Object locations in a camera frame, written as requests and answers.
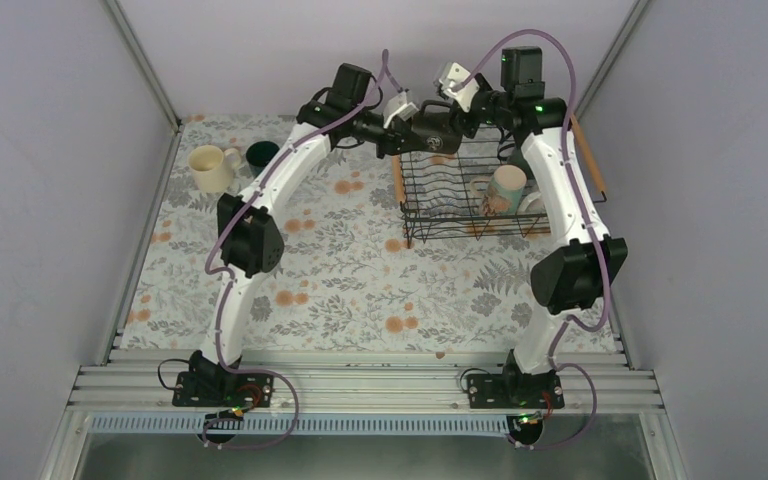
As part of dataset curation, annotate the dark grey mug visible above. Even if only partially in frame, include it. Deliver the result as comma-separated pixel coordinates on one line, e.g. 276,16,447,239
404,100,463,154

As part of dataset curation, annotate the slotted cable duct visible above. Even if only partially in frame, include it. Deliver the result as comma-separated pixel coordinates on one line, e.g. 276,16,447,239
88,412,509,437

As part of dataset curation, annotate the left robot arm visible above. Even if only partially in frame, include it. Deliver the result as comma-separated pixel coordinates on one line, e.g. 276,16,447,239
189,64,417,405

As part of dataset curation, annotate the white mug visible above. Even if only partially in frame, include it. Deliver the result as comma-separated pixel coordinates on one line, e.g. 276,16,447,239
516,192,545,215

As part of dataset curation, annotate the left wooden rack handle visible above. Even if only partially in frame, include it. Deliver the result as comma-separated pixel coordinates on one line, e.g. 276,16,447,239
391,155,406,206

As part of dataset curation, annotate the floral pastel mug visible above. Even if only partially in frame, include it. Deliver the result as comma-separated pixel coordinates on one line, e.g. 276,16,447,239
469,165,528,217

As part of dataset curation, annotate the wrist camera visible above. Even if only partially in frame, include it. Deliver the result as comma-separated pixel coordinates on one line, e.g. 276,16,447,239
434,62,480,113
382,90,419,129

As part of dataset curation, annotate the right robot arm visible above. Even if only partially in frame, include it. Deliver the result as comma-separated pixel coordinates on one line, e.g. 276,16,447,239
439,45,628,407

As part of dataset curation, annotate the dark green mug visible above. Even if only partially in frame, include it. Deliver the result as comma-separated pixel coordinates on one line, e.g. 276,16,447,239
244,140,280,178

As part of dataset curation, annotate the right wooden rack handle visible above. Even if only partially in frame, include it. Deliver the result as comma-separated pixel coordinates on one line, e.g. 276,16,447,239
570,115,607,202

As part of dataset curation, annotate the aluminium rail frame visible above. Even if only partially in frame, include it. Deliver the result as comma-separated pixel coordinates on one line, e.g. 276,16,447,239
42,349,686,479

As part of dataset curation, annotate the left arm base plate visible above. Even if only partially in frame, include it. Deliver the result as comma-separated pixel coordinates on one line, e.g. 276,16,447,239
171,372,274,409

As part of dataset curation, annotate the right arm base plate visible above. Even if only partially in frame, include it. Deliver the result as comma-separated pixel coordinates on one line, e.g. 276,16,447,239
460,368,565,410

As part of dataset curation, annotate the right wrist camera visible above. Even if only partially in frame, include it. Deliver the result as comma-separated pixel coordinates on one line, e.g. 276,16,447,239
434,62,480,113

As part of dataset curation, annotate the cream ribbed mug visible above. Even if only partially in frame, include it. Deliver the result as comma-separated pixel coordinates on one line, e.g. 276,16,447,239
187,145,242,193

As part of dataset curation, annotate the floral tablecloth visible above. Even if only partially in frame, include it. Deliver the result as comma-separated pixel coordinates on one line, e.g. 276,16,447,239
122,113,618,354

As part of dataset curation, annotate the wooden rack handle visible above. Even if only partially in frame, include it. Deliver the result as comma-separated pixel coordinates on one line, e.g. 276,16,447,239
391,155,406,206
570,115,607,202

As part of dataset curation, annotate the black wire dish rack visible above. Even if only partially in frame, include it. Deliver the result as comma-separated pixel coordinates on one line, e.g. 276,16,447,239
390,119,607,250

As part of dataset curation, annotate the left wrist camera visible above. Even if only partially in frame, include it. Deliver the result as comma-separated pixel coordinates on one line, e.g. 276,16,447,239
382,90,419,129

